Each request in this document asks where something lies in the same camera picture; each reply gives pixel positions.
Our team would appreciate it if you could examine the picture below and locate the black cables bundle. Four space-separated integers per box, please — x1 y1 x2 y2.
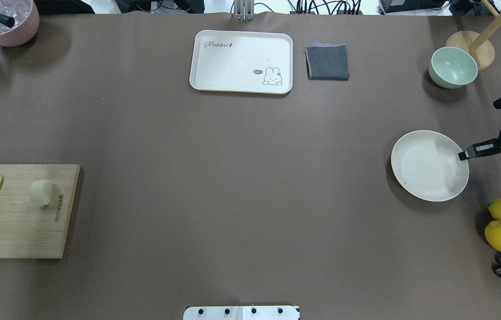
288 0 364 15

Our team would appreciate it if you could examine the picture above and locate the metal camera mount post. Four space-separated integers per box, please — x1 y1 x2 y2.
232 0 256 21

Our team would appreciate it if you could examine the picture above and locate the grey folded cloth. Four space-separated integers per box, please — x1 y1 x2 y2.
305 43 350 81

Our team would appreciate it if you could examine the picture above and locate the wooden cutting board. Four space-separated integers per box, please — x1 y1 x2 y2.
0 164 81 259

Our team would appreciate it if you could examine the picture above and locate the white rabbit tray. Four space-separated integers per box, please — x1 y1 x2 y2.
189 30 293 95

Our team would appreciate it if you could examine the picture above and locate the green bowl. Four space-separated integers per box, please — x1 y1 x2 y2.
428 47 479 89

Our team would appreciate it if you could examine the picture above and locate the white round plate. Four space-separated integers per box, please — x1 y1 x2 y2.
390 130 470 202

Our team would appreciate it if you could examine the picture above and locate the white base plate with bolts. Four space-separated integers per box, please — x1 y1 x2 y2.
183 305 301 320

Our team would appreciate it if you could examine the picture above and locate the wooden stand with round base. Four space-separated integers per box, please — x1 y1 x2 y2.
445 0 501 71

